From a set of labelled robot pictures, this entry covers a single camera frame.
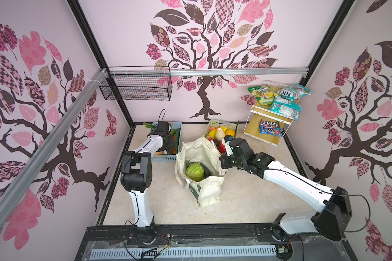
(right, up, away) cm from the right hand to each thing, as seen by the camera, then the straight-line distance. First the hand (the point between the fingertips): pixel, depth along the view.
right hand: (220, 155), depth 79 cm
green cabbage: (-13, -9, +4) cm, 16 cm away
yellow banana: (-1, +12, +28) cm, 30 cm away
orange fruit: (+10, +13, +28) cm, 32 cm away
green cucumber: (-25, +9, +24) cm, 36 cm away
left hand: (-30, +4, +21) cm, 37 cm away
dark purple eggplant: (-6, -10, +10) cm, 16 cm away
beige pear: (+3, +11, +24) cm, 26 cm away
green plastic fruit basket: (+10, +18, +32) cm, 38 cm away
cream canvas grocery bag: (-9, +2, +10) cm, 13 cm away
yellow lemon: (+6, +15, +25) cm, 30 cm away
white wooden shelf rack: (+26, +21, -2) cm, 34 cm away
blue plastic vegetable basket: (-34, -2, +16) cm, 37 cm away
